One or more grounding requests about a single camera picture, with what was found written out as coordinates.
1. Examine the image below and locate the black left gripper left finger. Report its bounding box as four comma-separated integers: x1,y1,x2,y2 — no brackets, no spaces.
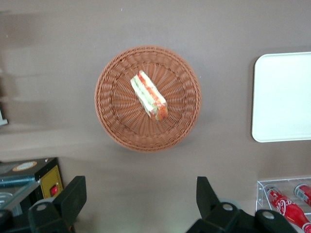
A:
28,176,87,233

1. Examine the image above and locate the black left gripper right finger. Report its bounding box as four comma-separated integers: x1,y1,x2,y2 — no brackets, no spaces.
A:
187,176,243,233

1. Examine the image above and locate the triangle sandwich with tomato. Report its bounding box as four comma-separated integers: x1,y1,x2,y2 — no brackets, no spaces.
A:
130,70,169,122

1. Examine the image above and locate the round brown wicker basket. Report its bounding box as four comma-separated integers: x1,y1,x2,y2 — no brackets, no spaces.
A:
94,45,203,153

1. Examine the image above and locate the cream rectangular plastic tray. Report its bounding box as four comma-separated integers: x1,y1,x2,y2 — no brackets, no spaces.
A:
251,51,311,143

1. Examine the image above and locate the black food warmer machine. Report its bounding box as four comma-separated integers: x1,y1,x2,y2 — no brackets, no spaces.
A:
0,157,64,216

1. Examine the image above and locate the clear acrylic bottle rack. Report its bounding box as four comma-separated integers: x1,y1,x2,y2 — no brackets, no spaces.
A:
255,178,311,220

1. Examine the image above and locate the red cola bottle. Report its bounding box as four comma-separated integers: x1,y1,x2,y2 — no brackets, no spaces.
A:
293,183,311,207
264,185,311,233

